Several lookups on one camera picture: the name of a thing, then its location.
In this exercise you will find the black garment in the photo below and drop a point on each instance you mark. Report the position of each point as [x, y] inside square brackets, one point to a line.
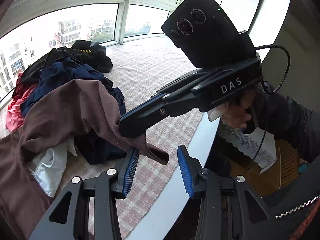
[100, 60]

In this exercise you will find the pink garment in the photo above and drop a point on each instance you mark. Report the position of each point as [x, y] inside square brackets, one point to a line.
[15, 115]

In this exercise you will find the pink checked blanket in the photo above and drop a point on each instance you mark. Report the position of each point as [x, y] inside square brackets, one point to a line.
[150, 62]

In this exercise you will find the apartment buildings outside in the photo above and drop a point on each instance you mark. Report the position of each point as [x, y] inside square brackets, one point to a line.
[67, 30]

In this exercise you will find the person's right hand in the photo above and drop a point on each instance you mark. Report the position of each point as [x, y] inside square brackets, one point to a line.
[237, 115]

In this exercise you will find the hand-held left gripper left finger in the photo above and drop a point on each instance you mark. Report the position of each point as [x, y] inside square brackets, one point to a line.
[131, 171]

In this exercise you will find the white shirt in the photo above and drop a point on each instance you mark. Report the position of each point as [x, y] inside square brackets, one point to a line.
[50, 167]

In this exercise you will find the white lace cloth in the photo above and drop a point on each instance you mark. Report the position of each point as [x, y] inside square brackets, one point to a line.
[250, 142]

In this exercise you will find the brown fleece garment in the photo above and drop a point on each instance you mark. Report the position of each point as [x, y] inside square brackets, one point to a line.
[62, 112]

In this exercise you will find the black zipped jacket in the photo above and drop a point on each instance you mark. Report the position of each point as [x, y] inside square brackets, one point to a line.
[295, 195]

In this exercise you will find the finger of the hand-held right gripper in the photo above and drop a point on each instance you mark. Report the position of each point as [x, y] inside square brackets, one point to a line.
[140, 125]
[175, 87]

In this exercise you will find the navy garment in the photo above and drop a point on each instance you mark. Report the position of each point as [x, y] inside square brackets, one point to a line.
[62, 72]

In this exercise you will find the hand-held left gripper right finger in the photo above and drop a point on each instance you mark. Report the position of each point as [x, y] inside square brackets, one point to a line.
[185, 172]

